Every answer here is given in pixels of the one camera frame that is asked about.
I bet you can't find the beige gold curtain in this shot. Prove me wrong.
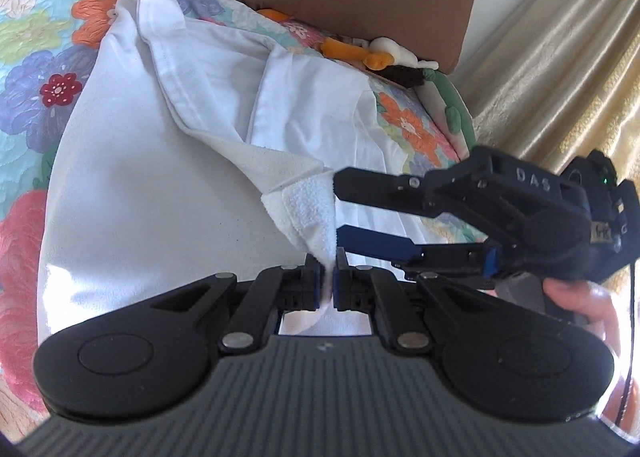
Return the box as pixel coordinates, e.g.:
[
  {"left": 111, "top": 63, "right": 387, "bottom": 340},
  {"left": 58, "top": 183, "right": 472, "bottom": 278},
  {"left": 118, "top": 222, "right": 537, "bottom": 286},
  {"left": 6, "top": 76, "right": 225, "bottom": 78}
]
[{"left": 452, "top": 0, "right": 640, "bottom": 288}]

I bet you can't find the green plush toy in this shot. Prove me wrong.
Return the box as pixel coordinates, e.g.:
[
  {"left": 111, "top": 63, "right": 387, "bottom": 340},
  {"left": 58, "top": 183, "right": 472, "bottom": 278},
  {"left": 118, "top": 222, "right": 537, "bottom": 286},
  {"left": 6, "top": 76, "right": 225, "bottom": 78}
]
[{"left": 419, "top": 68, "right": 478, "bottom": 150}]

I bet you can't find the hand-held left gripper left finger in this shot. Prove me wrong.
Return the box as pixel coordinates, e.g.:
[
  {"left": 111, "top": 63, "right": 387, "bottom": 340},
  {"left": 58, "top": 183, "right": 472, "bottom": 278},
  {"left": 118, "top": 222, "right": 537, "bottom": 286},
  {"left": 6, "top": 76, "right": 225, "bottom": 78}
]
[{"left": 150, "top": 256, "right": 322, "bottom": 354}]

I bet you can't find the white and orange goose plush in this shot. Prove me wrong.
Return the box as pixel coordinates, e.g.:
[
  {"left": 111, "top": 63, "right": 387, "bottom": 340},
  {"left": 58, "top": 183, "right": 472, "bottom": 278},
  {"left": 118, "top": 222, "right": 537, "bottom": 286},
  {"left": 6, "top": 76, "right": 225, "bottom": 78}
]
[{"left": 256, "top": 8, "right": 440, "bottom": 72}]

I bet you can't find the person's right hand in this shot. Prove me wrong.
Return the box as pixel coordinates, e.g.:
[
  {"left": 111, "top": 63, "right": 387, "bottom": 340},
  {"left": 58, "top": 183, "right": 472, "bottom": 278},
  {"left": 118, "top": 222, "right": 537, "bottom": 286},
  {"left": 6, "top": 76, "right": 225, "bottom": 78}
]
[{"left": 542, "top": 281, "right": 622, "bottom": 344}]

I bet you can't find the brown cushion with cloud embroidery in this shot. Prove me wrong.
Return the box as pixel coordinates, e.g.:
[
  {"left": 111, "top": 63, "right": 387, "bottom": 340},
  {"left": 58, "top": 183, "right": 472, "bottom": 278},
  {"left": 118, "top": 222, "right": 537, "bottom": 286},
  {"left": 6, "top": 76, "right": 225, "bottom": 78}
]
[{"left": 225, "top": 0, "right": 482, "bottom": 74}]

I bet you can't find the white garment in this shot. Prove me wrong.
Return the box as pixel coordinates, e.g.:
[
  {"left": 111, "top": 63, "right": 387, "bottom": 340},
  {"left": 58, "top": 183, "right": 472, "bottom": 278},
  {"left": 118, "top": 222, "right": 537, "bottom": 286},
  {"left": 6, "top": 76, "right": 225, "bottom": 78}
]
[{"left": 37, "top": 0, "right": 488, "bottom": 338}]

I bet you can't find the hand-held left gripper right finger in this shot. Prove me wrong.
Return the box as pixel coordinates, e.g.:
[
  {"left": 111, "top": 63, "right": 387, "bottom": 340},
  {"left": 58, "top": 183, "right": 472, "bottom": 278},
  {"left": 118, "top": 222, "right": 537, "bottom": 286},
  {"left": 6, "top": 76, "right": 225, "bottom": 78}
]
[{"left": 333, "top": 247, "right": 501, "bottom": 354}]

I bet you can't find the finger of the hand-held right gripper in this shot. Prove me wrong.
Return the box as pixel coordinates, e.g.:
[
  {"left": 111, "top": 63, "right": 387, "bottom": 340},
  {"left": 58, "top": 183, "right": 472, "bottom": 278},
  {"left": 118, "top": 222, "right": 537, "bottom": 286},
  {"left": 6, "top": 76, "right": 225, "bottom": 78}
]
[
  {"left": 333, "top": 166, "right": 437, "bottom": 211},
  {"left": 335, "top": 224, "right": 498, "bottom": 291}
]

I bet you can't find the floral quilted bedspread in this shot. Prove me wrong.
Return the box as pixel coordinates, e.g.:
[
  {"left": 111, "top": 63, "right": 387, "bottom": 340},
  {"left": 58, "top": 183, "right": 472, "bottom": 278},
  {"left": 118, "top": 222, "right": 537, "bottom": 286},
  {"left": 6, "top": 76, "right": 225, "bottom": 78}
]
[{"left": 0, "top": 0, "right": 482, "bottom": 418}]

